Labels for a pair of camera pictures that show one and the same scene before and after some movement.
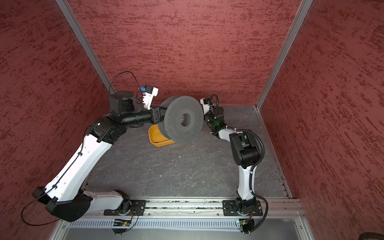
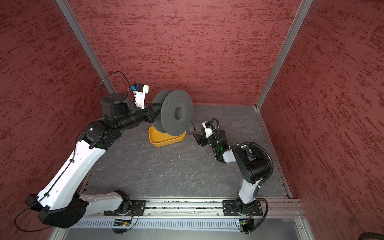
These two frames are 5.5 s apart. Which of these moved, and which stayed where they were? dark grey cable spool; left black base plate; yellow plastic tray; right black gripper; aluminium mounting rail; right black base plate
Moved: dark grey cable spool; right black gripper
Stayed: aluminium mounting rail; yellow plastic tray; left black base plate; right black base plate
